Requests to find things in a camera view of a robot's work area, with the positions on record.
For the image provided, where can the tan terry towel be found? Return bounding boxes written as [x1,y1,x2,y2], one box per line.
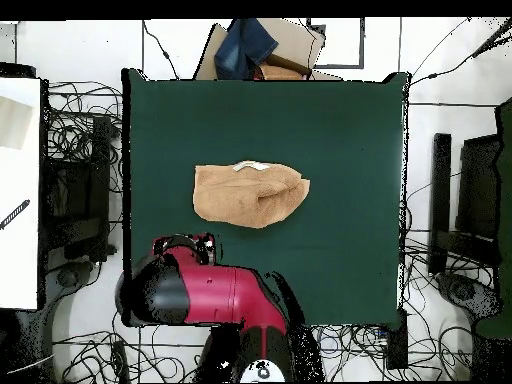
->
[192,160,311,230]

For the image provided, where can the cardboard box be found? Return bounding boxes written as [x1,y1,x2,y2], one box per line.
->
[193,17,343,81]

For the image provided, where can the wide black stand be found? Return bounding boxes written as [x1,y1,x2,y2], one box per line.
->
[455,133,503,265]

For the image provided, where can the blue jeans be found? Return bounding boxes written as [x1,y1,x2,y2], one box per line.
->
[213,17,280,81]

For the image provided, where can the black looped cables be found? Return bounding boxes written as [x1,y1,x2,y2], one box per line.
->
[46,80,123,161]

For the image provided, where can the black cable tangle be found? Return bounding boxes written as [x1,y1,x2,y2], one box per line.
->
[307,229,497,383]

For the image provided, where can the beige block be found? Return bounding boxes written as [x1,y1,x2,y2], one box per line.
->
[0,95,34,151]

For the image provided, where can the narrow black post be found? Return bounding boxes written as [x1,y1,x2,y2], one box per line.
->
[427,132,452,275]

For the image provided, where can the black equipment rack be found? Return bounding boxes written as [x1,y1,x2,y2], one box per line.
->
[41,115,114,262]

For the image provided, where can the black rectangular floor frame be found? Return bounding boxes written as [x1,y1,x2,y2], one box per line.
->
[306,17,366,70]

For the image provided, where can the tan towel in box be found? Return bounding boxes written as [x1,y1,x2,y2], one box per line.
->
[259,63,306,81]

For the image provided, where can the black ridged tool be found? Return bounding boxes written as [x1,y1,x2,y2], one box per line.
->
[0,198,31,231]

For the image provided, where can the small black box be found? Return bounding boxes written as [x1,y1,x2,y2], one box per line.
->
[385,309,409,370]

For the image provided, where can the dark green table cloth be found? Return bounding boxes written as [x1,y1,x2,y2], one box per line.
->
[121,67,411,331]

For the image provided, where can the white desk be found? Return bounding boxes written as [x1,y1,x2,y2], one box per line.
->
[0,76,42,310]

